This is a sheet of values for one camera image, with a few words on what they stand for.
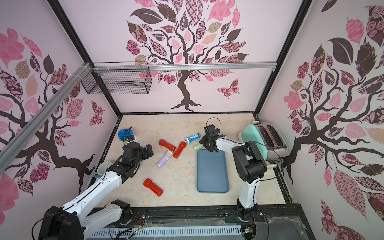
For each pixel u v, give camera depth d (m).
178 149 0.98
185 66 0.92
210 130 0.78
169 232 0.70
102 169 0.83
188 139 1.00
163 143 0.99
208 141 0.74
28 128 0.56
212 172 0.88
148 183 0.81
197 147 0.97
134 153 0.64
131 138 0.73
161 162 0.91
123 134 0.95
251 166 0.50
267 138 0.84
